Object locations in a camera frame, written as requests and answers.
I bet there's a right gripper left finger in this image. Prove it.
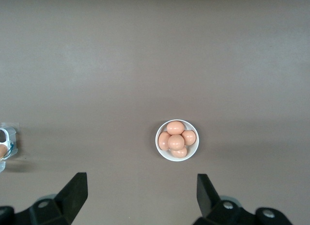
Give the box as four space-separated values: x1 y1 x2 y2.
0 172 88 225

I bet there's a blue rubber band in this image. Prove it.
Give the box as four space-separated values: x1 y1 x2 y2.
3 143 14 160

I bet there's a clear plastic egg box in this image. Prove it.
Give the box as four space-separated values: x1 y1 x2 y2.
0 122 19 174

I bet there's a white round bowl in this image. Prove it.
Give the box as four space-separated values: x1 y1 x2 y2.
155 119 200 162

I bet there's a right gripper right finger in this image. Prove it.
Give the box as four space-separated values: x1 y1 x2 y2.
191 174 294 225

